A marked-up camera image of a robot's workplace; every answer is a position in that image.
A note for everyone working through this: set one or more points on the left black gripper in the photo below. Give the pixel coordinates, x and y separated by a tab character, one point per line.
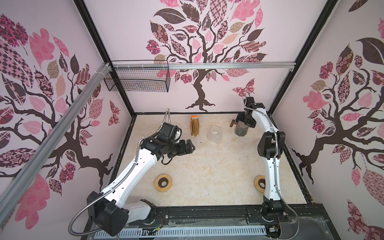
182	150

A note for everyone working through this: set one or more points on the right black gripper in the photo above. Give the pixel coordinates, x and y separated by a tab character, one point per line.
239	117

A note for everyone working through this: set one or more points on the grey glass carafe mug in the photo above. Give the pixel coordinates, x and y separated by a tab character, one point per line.
241	129

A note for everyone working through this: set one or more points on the wooden ring holder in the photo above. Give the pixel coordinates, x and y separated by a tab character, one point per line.
260	183
163	183

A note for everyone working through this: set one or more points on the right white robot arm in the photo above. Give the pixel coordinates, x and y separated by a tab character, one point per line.
270	149

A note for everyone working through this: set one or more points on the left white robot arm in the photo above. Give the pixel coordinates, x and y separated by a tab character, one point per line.
108	208

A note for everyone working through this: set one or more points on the coffee filter pack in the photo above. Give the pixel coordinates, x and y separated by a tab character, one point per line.
195	126

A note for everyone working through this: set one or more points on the clear plastic dripper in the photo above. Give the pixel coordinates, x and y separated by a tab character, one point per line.
215	135

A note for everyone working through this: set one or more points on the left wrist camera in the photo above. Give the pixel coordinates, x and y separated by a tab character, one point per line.
170	132

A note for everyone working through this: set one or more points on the aluminium rail back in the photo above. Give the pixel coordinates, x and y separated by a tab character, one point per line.
224	66

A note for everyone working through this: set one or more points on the aluminium rail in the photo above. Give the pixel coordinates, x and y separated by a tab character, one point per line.
224	66
23	180

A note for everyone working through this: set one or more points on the white cable duct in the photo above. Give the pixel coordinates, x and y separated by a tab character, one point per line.
184	232

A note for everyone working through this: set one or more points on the black wire basket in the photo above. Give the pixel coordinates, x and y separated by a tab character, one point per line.
139	76

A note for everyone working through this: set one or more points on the black base frame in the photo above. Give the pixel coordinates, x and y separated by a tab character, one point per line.
297	222

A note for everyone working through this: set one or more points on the aluminium rail left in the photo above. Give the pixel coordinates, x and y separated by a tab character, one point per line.
23	180

